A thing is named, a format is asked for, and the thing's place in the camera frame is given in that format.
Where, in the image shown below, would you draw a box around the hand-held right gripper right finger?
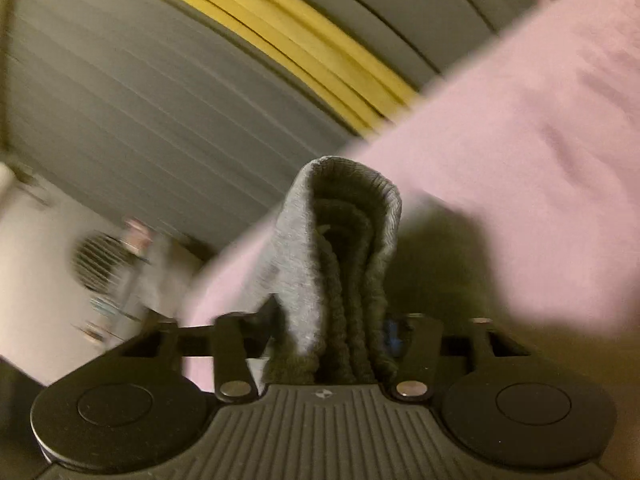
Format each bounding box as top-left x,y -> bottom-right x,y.
385,317 -> 528,402

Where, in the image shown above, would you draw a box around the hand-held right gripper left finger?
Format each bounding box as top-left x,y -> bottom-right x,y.
120,297 -> 281,404

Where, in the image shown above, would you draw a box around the grey pants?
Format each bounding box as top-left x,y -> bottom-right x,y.
257,157 -> 403,386

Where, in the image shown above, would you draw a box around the dressing table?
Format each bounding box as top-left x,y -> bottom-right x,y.
75,220 -> 206,348

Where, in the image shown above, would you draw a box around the round mirror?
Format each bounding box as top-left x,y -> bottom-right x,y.
72,232 -> 128,293

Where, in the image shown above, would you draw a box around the pink bed blanket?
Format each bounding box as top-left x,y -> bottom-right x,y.
0,0 -> 640,393

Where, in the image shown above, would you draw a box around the grey curtain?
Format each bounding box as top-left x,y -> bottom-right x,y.
0,0 -> 361,271
300,0 -> 556,96

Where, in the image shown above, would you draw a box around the yellow curtain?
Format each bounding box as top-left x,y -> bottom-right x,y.
115,0 -> 421,137

